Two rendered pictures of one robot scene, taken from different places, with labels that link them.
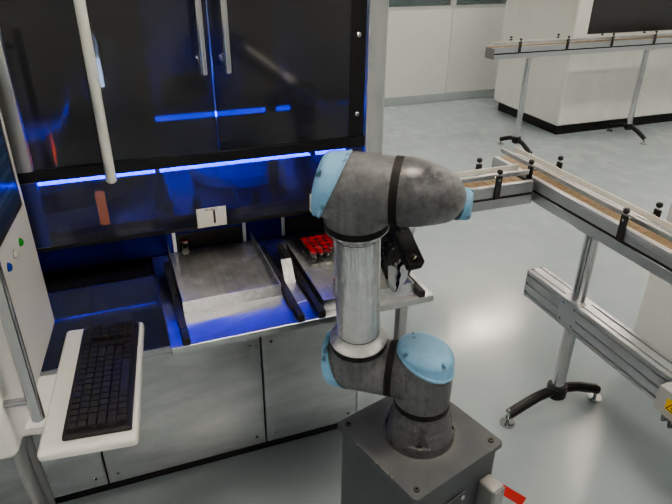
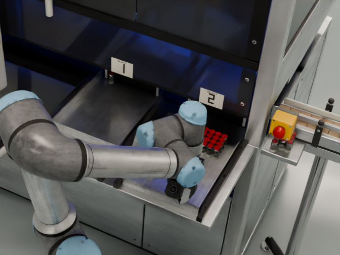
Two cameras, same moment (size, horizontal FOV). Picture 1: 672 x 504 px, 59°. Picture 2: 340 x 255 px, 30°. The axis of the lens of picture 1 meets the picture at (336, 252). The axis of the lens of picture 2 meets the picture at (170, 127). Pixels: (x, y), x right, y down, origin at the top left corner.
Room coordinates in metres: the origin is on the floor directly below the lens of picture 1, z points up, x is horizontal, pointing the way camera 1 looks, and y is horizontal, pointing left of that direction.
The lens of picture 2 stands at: (0.37, -1.00, 2.33)
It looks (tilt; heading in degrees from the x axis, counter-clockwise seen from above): 41 degrees down; 43
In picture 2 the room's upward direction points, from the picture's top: 5 degrees clockwise
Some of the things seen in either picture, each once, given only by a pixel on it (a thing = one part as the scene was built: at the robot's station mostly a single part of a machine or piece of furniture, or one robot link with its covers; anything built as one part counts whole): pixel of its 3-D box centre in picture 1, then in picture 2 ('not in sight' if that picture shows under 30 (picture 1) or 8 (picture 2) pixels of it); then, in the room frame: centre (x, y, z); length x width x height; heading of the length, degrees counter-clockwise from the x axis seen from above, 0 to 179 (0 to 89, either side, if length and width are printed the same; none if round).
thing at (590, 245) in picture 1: (573, 319); not in sight; (1.89, -0.90, 0.46); 0.09 x 0.09 x 0.77; 21
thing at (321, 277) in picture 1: (346, 267); (183, 162); (1.50, -0.03, 0.90); 0.34 x 0.26 x 0.04; 20
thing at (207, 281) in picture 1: (221, 268); (109, 109); (1.48, 0.33, 0.90); 0.34 x 0.26 x 0.04; 21
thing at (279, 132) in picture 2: not in sight; (279, 131); (1.76, -0.20, 0.99); 0.04 x 0.04 x 0.04; 21
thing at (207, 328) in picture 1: (285, 277); (142, 142); (1.48, 0.14, 0.87); 0.70 x 0.48 x 0.02; 111
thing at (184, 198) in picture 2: (398, 272); (188, 191); (1.38, -0.17, 0.95); 0.06 x 0.03 x 0.09; 21
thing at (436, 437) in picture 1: (420, 415); not in sight; (0.96, -0.18, 0.84); 0.15 x 0.15 x 0.10
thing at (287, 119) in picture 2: not in sight; (283, 123); (1.80, -0.18, 0.99); 0.08 x 0.07 x 0.07; 21
